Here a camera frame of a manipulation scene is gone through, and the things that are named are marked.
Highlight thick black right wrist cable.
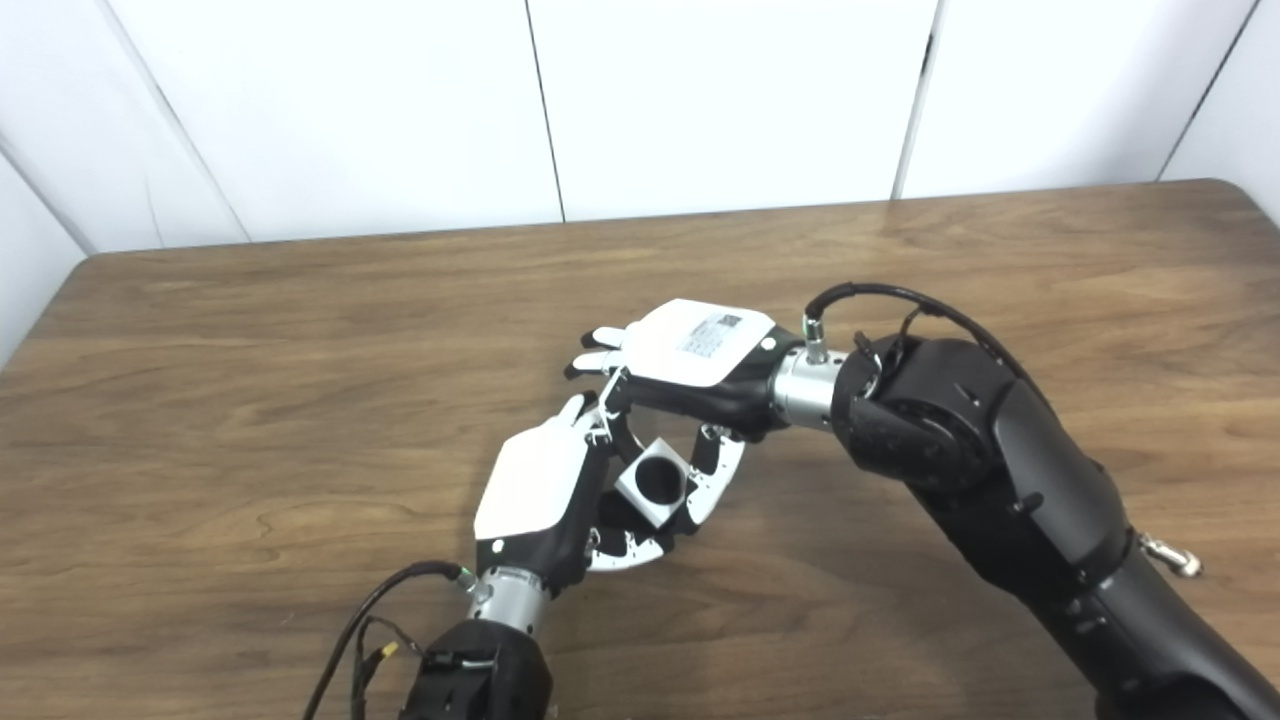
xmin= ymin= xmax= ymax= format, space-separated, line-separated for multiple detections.
xmin=805 ymin=282 xmax=1031 ymax=386

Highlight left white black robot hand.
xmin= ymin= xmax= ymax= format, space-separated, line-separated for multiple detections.
xmin=473 ymin=392 xmax=681 ymax=599

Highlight thick black wrist cable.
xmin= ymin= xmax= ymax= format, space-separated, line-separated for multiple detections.
xmin=805 ymin=282 xmax=1031 ymax=386
xmin=303 ymin=560 xmax=476 ymax=720

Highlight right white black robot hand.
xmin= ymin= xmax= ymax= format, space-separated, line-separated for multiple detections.
xmin=563 ymin=298 xmax=806 ymax=536

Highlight thin wires with yellow connector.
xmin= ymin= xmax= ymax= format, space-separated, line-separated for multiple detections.
xmin=350 ymin=615 xmax=426 ymax=720

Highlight white square piece with hole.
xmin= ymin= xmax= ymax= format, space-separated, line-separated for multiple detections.
xmin=614 ymin=440 xmax=696 ymax=529

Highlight thick black left wrist cable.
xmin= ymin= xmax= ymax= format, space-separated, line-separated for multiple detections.
xmin=303 ymin=560 xmax=476 ymax=720

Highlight black peg with square base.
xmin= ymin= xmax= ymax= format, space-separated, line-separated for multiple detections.
xmin=597 ymin=457 xmax=699 ymax=546

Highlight silver metal connector plug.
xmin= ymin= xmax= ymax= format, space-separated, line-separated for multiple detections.
xmin=1138 ymin=530 xmax=1204 ymax=579

